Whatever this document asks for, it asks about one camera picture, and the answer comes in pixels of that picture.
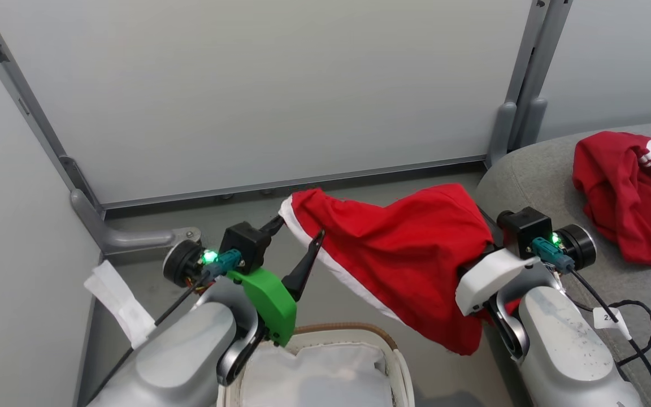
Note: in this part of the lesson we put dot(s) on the small metal caster bracket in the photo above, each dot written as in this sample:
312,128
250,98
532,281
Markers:
188,235

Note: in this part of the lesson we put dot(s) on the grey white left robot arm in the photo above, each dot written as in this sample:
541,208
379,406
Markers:
178,362

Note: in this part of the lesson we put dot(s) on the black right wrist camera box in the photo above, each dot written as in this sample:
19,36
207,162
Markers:
523,229

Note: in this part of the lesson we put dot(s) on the round metal levelling foot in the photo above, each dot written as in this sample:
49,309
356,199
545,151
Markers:
225,196
266,192

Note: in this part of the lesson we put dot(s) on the white basket liner cloth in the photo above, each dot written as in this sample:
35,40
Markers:
314,376

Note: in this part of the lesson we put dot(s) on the grey double partition post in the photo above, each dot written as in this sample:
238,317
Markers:
534,56

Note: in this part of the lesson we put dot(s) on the red shorts with white stripe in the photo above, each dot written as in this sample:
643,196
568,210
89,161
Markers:
404,249

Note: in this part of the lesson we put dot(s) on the grey partition bottom rail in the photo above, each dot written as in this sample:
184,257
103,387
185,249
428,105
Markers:
190,196

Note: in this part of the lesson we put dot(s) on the red jersey with white sleeves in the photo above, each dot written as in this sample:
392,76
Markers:
619,198

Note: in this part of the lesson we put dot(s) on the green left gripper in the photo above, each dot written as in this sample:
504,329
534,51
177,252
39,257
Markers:
269,302

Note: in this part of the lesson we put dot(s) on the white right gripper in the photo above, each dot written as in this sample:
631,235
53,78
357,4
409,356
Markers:
489,277

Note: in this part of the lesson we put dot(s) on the grey upholstered seat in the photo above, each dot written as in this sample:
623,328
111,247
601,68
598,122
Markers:
529,175

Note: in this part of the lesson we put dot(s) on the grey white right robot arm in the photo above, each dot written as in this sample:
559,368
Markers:
563,350

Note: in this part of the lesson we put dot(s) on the grey partition post with foot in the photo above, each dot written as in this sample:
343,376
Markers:
133,238

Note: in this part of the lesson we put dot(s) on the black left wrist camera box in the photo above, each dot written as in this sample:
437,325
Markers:
244,246

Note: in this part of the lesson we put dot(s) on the brown wicker laundry basket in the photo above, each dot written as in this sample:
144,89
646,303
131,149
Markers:
354,328

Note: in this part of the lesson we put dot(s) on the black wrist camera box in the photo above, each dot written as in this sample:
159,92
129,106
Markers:
523,229
244,246

